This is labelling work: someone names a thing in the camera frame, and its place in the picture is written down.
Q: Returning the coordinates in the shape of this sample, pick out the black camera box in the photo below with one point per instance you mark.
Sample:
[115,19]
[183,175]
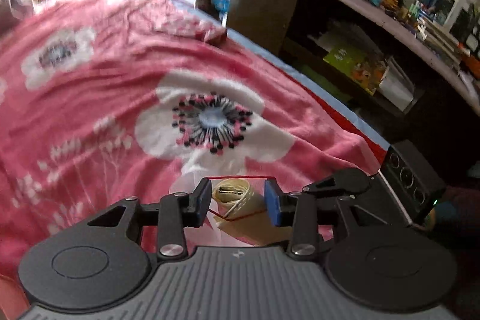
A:
[412,181]

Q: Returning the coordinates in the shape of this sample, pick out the red floral blanket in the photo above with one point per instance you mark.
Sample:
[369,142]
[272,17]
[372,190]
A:
[105,99]

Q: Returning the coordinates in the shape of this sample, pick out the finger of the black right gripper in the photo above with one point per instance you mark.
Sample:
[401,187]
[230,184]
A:
[345,181]

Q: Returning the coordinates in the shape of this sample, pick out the beige printed shopping bag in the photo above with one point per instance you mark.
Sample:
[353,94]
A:
[256,230]

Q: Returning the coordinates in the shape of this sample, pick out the pink cardboard box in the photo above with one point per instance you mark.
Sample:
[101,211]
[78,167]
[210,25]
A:
[13,302]

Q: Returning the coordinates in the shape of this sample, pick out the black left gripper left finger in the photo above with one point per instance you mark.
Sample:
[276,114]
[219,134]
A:
[102,263]

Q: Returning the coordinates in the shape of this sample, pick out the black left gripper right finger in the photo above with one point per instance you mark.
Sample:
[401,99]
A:
[383,267]

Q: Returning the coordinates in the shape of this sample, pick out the grey crumpled garment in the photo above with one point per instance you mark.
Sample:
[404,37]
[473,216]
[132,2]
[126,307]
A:
[12,12]

